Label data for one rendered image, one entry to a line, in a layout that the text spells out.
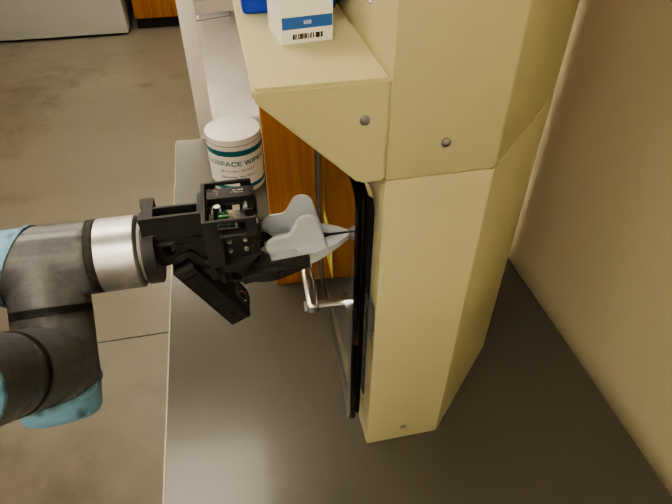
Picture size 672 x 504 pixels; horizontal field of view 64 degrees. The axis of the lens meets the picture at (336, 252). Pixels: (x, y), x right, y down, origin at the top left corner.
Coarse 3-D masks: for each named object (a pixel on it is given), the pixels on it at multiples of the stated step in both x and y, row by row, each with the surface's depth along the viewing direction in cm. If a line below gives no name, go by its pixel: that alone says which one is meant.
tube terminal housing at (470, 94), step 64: (384, 0) 43; (448, 0) 40; (512, 0) 41; (576, 0) 56; (384, 64) 45; (448, 64) 44; (512, 64) 45; (448, 128) 48; (512, 128) 52; (384, 192) 51; (448, 192) 53; (512, 192) 65; (384, 256) 56; (448, 256) 58; (384, 320) 63; (448, 320) 66; (384, 384) 72; (448, 384) 77
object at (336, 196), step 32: (320, 160) 80; (320, 192) 84; (352, 192) 53; (352, 224) 56; (352, 256) 58; (352, 288) 60; (352, 320) 63; (352, 352) 67; (352, 384) 71; (352, 416) 76
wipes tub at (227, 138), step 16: (208, 128) 125; (224, 128) 125; (240, 128) 125; (256, 128) 125; (208, 144) 125; (224, 144) 122; (240, 144) 122; (256, 144) 126; (224, 160) 125; (240, 160) 125; (256, 160) 128; (224, 176) 128; (240, 176) 127; (256, 176) 130
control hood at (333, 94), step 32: (256, 32) 52; (352, 32) 52; (256, 64) 46; (288, 64) 46; (320, 64) 46; (352, 64) 46; (256, 96) 42; (288, 96) 43; (320, 96) 43; (352, 96) 44; (384, 96) 44; (288, 128) 45; (320, 128) 45; (352, 128) 46; (384, 128) 46; (352, 160) 48; (384, 160) 49
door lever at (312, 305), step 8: (304, 272) 70; (312, 272) 71; (304, 280) 69; (312, 280) 69; (304, 288) 68; (312, 288) 68; (312, 296) 67; (344, 296) 66; (304, 304) 66; (312, 304) 66; (320, 304) 66; (328, 304) 66; (336, 304) 67; (344, 304) 67; (312, 312) 67
